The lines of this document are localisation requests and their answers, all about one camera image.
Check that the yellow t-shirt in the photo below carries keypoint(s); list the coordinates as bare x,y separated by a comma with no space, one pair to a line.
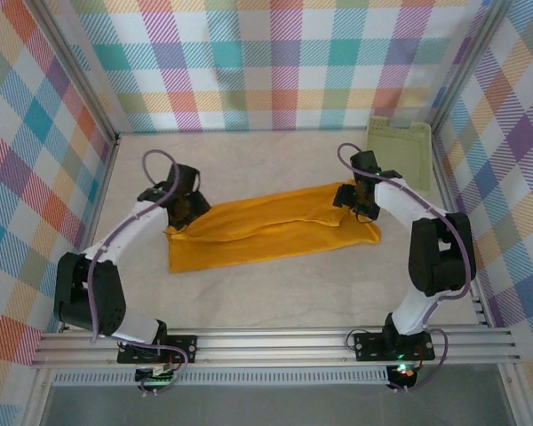
248,239

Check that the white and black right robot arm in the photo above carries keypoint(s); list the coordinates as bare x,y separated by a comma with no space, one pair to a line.
395,199

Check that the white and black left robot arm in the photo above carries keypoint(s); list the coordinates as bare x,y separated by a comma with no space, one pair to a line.
129,231

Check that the pale green plastic basket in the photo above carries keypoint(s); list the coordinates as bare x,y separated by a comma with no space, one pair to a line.
400,151

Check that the aluminium side rail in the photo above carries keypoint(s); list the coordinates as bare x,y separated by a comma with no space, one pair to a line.
102,177
444,195

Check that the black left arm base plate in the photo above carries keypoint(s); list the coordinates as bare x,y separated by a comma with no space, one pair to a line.
186,346

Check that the aluminium corner post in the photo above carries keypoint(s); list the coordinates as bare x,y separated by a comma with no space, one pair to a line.
80,75
471,57

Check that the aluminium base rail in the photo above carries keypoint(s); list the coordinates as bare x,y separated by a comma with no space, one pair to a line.
271,346

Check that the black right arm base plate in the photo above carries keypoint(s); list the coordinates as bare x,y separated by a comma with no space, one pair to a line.
368,346

